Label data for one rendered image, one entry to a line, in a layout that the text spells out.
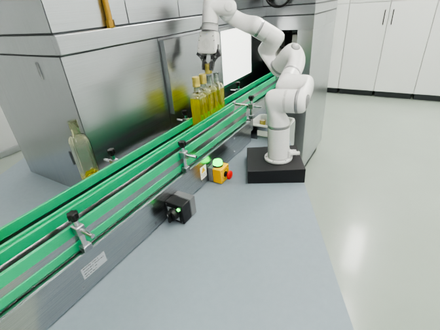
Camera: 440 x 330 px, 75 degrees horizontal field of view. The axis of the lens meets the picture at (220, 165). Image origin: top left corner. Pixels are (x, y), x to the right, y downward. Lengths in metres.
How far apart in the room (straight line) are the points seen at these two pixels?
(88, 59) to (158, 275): 0.77
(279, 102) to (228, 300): 0.75
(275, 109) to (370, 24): 3.87
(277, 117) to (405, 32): 3.89
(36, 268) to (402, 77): 4.86
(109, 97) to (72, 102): 0.14
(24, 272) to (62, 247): 0.10
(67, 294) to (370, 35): 4.74
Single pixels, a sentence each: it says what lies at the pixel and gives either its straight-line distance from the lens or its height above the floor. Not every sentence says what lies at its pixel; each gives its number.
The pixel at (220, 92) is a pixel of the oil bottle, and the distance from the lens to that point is 1.50.
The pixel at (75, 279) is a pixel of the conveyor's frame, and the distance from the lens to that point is 0.92.
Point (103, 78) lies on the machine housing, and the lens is 1.19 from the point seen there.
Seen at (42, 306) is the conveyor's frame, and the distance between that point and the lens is 0.90.
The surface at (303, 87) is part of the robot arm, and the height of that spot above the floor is 1.14.
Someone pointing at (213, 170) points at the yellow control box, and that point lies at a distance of 1.24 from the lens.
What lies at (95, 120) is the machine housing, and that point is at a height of 1.10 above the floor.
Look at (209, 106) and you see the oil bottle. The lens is 1.42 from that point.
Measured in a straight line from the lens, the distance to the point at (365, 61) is 5.03.
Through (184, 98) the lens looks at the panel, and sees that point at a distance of 1.50.
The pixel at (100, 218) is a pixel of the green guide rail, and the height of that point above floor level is 0.93.
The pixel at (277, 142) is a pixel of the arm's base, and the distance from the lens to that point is 1.24.
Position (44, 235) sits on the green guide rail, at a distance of 0.92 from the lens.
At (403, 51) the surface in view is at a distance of 4.99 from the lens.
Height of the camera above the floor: 1.45
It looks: 30 degrees down
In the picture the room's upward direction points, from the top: 4 degrees counter-clockwise
